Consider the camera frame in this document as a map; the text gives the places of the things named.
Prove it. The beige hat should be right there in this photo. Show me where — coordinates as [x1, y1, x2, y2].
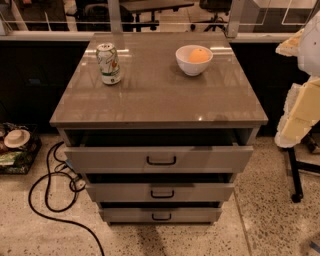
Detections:
[4, 129, 31, 148]

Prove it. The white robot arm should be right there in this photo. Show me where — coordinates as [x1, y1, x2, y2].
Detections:
[275, 11, 320, 148]

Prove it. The bottom grey drawer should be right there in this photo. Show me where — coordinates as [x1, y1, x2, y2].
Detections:
[100, 207, 222, 223]

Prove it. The black floor cable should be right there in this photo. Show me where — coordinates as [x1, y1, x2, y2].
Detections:
[27, 140, 106, 256]

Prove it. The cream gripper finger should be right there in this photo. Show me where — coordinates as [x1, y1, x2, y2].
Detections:
[275, 29, 304, 57]
[274, 77, 320, 148]

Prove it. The top grey drawer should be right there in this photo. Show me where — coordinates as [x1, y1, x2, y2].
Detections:
[65, 146, 253, 174]

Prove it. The green white soda can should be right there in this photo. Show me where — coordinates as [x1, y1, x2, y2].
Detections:
[96, 43, 121, 85]

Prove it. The white ceramic bowl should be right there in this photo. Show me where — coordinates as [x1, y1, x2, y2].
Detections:
[175, 45, 213, 76]

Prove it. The black stand leg with caster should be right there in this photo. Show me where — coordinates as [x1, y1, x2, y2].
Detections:
[287, 148, 320, 203]

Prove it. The grey drawer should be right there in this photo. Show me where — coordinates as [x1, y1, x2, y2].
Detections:
[87, 183, 234, 202]
[100, 207, 222, 223]
[65, 146, 253, 174]

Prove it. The orange fruit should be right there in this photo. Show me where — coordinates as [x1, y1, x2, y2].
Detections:
[188, 48, 210, 63]

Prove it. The middle grey drawer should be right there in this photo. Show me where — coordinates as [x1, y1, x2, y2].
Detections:
[87, 183, 234, 202]

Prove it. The dark background desk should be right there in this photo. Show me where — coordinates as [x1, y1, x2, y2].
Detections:
[121, 0, 194, 32]

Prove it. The grey drawer cabinet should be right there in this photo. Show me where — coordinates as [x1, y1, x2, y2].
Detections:
[50, 32, 267, 211]

